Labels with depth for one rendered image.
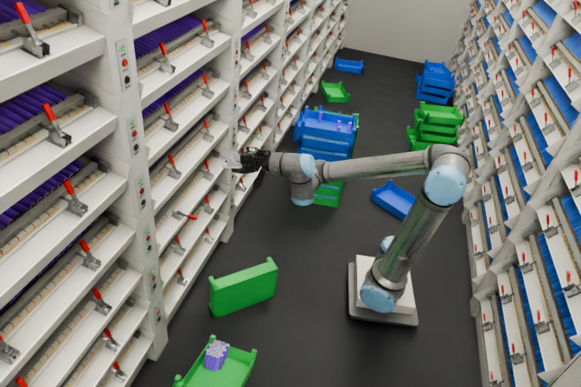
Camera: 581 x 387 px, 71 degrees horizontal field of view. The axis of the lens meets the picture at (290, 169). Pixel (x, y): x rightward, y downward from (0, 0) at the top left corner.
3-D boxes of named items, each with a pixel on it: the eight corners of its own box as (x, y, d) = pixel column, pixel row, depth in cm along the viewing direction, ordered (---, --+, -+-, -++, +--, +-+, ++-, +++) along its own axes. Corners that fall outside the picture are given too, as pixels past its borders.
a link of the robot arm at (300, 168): (311, 184, 155) (309, 161, 150) (280, 181, 159) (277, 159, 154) (316, 171, 163) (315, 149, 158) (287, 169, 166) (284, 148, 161)
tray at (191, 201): (226, 168, 190) (232, 154, 185) (156, 260, 142) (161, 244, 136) (188, 148, 190) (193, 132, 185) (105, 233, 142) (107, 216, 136)
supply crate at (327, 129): (353, 125, 242) (356, 113, 237) (353, 142, 225) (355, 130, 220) (303, 117, 243) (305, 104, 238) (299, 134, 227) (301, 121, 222)
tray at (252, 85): (275, 77, 235) (284, 56, 227) (234, 123, 187) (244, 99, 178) (244, 60, 235) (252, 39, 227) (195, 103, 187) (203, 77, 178)
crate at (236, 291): (274, 296, 194) (266, 284, 200) (277, 269, 183) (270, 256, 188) (214, 319, 181) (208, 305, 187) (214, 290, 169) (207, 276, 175)
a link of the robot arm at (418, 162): (472, 134, 139) (308, 156, 179) (466, 150, 130) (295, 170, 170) (479, 163, 143) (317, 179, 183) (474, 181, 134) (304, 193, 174)
